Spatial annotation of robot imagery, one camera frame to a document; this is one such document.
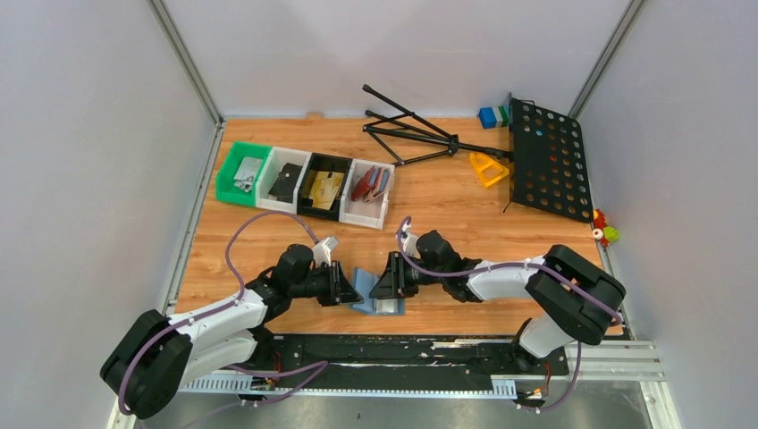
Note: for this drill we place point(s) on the black perforated music desk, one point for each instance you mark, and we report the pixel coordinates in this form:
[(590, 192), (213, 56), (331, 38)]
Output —
[(548, 169)]

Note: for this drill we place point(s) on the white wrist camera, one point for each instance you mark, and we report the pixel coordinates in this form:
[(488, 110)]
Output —
[(408, 243), (323, 249)]

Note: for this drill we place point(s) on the yellow triangle toy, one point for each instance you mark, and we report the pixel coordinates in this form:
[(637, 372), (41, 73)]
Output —
[(488, 171)]

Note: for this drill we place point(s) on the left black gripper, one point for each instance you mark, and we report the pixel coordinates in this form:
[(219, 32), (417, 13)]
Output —
[(340, 289)]

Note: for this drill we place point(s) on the colourful toy pile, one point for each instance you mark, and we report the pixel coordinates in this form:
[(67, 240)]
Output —
[(602, 231)]

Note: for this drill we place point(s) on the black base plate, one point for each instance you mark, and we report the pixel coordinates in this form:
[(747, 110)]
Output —
[(399, 362)]

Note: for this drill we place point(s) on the white bin with card holders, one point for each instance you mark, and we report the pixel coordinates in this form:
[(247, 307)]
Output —
[(366, 211)]

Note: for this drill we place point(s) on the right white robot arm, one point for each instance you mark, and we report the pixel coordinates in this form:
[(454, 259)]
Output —
[(580, 301)]

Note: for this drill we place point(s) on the silver cards stack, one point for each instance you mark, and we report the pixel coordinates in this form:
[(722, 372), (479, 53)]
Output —
[(247, 172)]

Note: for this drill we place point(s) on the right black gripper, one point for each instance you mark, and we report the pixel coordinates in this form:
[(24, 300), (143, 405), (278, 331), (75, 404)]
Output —
[(393, 281)]

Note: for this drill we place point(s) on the gold cards stack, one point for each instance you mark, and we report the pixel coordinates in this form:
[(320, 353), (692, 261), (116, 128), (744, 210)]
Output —
[(325, 189)]

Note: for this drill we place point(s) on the black cards stack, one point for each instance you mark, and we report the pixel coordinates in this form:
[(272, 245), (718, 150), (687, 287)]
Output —
[(285, 183)]

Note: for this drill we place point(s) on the green plastic bin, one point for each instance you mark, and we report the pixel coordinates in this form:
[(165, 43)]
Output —
[(225, 191)]

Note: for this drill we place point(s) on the black folded tripod stand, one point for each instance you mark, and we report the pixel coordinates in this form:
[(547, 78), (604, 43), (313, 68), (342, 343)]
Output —
[(410, 126)]

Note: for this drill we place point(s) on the red card holder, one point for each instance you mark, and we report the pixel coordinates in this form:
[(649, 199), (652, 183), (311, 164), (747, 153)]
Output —
[(364, 185)]

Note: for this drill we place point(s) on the blue card holder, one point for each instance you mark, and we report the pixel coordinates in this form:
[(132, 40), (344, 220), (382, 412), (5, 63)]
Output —
[(364, 282), (382, 179)]

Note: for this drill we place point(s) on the blue green toy blocks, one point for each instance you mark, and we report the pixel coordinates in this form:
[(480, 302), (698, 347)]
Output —
[(494, 117)]

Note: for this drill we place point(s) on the white bin with black cards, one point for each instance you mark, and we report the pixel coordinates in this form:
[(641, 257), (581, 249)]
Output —
[(279, 156)]

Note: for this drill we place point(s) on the black plastic bin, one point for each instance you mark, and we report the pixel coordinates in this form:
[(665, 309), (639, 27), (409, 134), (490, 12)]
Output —
[(321, 162)]

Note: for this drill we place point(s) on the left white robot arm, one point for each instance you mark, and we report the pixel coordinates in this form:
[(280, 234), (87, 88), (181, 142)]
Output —
[(160, 354)]

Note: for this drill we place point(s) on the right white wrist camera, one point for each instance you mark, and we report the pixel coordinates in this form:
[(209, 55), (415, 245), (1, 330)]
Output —
[(408, 243)]

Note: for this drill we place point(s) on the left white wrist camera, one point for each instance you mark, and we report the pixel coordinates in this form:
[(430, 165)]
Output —
[(323, 249)]

